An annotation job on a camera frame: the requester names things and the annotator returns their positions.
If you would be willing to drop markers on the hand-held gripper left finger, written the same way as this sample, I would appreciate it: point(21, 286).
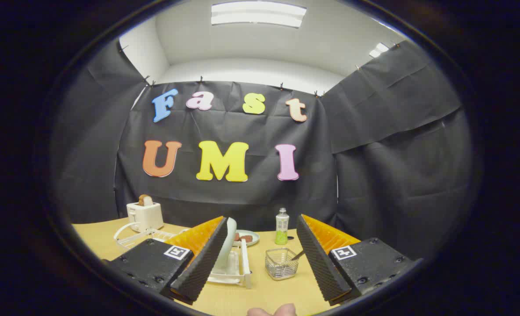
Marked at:
point(207, 254)

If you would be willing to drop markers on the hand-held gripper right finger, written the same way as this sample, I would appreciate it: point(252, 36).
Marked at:
point(317, 254)

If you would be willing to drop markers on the pale green plate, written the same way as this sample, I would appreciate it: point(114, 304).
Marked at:
point(229, 237)

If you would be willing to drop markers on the small plate with food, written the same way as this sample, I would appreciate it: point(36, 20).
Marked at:
point(254, 239)

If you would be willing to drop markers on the white drip tray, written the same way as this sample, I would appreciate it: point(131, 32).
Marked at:
point(232, 273)

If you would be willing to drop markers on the clear bottle with green drink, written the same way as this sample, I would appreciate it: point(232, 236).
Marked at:
point(282, 228)

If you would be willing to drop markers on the white toaster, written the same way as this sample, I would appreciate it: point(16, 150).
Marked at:
point(148, 217)

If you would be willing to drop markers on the brown bread slice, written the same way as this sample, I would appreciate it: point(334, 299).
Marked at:
point(145, 200)

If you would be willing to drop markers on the small ceiling light panel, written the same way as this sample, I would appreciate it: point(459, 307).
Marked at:
point(378, 49)

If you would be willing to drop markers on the large ceiling light panel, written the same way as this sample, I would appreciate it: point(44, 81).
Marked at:
point(258, 14)

